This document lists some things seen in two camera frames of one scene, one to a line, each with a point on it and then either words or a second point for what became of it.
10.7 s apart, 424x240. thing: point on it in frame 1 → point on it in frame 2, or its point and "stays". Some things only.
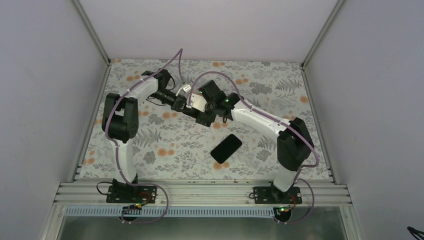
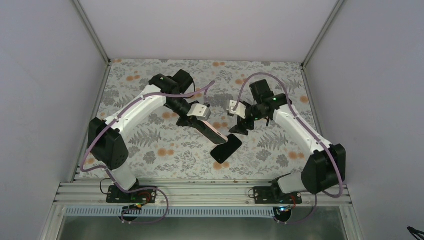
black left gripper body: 177,102 → 185,121
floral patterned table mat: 209,119 stays
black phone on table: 226,148 stays
